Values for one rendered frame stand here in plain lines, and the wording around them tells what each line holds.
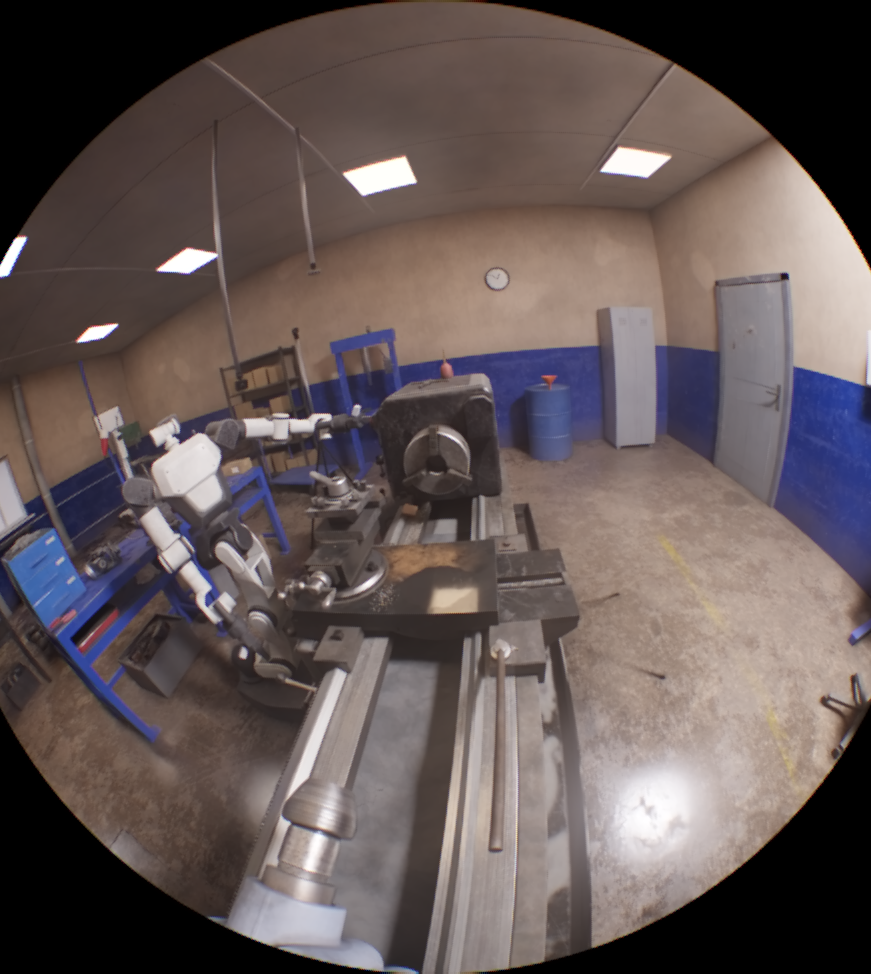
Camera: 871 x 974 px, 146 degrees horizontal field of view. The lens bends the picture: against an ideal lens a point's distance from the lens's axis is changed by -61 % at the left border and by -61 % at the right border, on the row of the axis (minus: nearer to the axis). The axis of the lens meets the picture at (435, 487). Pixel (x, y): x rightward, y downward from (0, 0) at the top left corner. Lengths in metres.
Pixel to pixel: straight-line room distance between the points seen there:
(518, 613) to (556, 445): 3.48
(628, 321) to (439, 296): 2.45
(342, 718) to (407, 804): 0.25
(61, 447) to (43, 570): 5.68
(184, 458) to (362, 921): 1.38
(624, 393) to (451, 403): 3.43
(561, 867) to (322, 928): 0.79
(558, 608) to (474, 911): 0.71
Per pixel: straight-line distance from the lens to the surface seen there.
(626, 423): 4.70
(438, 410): 1.43
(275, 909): 0.42
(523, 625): 0.86
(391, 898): 0.82
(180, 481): 1.30
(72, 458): 7.79
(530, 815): 0.70
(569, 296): 4.90
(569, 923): 1.13
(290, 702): 1.81
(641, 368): 4.67
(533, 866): 0.68
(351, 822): 0.45
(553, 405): 4.12
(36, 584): 2.19
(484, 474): 1.50
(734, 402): 4.17
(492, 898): 0.68
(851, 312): 3.21
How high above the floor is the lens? 1.51
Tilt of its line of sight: 23 degrees down
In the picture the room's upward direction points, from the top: 10 degrees counter-clockwise
